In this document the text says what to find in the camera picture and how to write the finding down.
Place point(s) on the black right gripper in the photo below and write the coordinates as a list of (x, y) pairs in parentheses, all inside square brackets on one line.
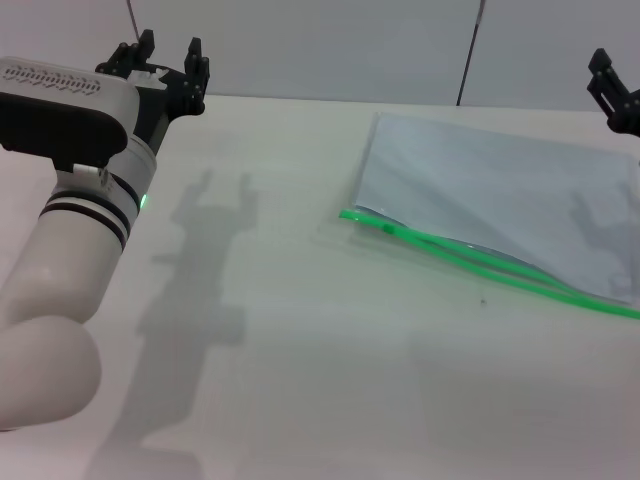
[(629, 115)]

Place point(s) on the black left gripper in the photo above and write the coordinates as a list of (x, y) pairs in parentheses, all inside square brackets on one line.
[(160, 102)]

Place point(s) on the clear document bag green zipper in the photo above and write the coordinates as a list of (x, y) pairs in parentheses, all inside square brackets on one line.
[(490, 190)]

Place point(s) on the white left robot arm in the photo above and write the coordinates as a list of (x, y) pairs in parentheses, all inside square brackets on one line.
[(65, 270)]

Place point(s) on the green zipper slider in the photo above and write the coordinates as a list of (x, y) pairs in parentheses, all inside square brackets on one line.
[(387, 230)]

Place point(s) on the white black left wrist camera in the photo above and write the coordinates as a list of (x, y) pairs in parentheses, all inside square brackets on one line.
[(60, 105)]

